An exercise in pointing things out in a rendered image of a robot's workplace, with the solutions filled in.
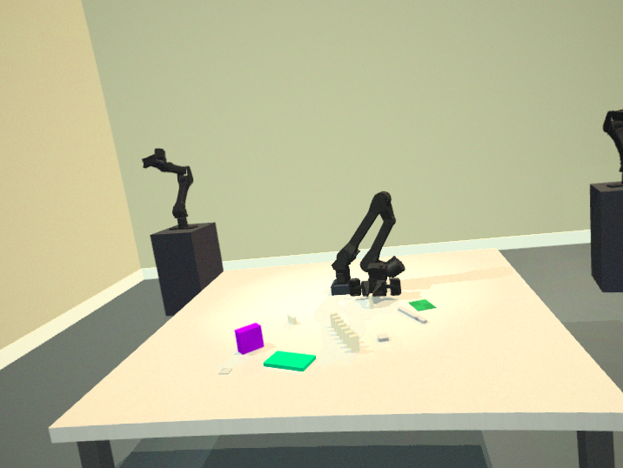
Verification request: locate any purple block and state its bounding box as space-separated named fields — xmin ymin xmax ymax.
xmin=235 ymin=323 xmax=265 ymax=355

